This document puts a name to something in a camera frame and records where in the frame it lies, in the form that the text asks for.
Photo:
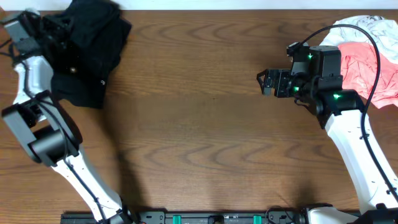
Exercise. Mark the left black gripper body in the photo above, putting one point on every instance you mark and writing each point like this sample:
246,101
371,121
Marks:
54,38

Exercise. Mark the black t-shirt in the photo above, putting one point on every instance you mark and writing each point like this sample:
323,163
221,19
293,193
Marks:
88,18

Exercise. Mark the white printed t-shirt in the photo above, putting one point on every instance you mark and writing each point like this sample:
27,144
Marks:
382,30

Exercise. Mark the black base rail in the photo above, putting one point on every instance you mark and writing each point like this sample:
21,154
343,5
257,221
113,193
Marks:
202,217

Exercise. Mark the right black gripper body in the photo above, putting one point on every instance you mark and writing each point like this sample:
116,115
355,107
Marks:
290,85

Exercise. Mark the coral pink t-shirt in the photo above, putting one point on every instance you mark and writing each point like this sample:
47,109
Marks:
359,67

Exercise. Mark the folded black pants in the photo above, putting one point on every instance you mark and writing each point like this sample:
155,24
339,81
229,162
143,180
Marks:
82,77

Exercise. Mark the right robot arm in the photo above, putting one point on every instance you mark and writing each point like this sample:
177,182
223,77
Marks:
341,113

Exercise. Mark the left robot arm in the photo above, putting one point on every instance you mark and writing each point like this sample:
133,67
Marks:
43,128

